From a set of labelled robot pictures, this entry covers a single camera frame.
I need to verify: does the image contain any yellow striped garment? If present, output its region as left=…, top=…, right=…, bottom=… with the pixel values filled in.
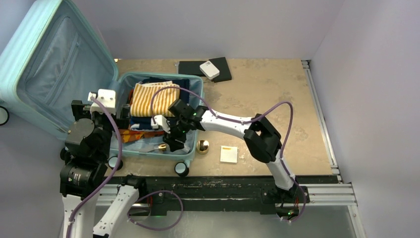
left=130, top=81, right=180, bottom=118

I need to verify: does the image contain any clear gold perfume bottle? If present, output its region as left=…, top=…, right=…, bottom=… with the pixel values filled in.
left=144, top=143, right=167, bottom=153

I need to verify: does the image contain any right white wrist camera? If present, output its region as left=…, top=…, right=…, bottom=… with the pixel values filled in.
left=151, top=115, right=170, bottom=133

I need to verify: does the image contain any navy blue garment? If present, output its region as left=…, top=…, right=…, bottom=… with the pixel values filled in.
left=130, top=77, right=191, bottom=130

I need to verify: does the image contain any black metal base rail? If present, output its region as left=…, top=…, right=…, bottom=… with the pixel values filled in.
left=67, top=176, right=358, bottom=219

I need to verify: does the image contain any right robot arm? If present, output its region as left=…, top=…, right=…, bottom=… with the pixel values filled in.
left=152, top=100, right=308, bottom=204

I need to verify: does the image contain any white square box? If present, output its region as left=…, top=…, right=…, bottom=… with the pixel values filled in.
left=220, top=146, right=238, bottom=164

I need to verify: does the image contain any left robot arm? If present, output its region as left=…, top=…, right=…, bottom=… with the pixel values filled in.
left=60, top=100, right=148, bottom=238

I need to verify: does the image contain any light blue suitcase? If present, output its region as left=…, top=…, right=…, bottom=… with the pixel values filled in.
left=0, top=0, right=205, bottom=178

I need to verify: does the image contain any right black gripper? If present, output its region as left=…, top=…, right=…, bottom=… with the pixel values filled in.
left=163, top=118, right=191, bottom=151

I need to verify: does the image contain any white power bank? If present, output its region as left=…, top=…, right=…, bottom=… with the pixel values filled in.
left=199, top=60, right=220, bottom=80

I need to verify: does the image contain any blue white patterned garment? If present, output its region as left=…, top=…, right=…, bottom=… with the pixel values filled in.
left=129, top=116, right=183, bottom=135

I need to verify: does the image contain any gold round jar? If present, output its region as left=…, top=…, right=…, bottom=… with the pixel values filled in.
left=196, top=140, right=210, bottom=155

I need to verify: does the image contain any orange camouflage garment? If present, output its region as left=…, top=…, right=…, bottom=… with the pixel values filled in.
left=118, top=90, right=166, bottom=144

